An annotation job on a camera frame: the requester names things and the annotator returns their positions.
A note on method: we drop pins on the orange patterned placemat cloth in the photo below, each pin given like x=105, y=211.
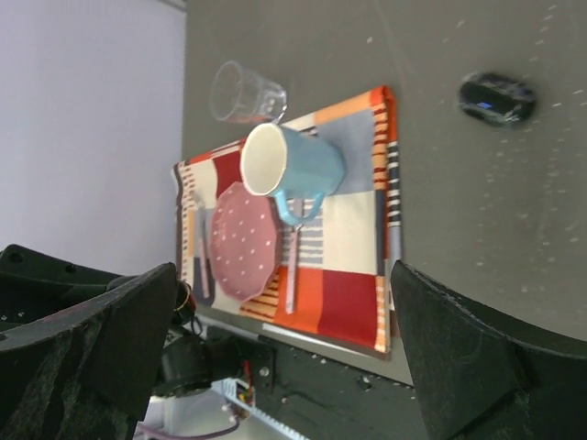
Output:
x=342, y=283

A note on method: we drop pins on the knife with orange handle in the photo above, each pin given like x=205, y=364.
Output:
x=292, y=268

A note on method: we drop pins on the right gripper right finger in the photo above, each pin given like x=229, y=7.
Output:
x=480, y=373

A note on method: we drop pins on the white blue mug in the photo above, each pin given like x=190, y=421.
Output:
x=296, y=170

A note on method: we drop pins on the white comb cable duct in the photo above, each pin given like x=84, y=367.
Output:
x=229, y=389

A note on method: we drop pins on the silver fork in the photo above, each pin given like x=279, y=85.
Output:
x=201, y=216

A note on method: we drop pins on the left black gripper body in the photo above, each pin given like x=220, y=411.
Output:
x=35, y=285

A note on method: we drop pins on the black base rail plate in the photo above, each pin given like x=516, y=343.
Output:
x=319, y=397

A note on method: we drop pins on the pink polka dot plate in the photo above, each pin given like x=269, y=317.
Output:
x=245, y=244

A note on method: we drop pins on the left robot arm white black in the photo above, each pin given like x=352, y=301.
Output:
x=188, y=362

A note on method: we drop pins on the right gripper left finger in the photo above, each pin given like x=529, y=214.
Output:
x=87, y=372

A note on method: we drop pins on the black round earbud case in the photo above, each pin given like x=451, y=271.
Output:
x=497, y=100

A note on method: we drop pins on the clear plastic cup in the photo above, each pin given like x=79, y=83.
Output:
x=242, y=96

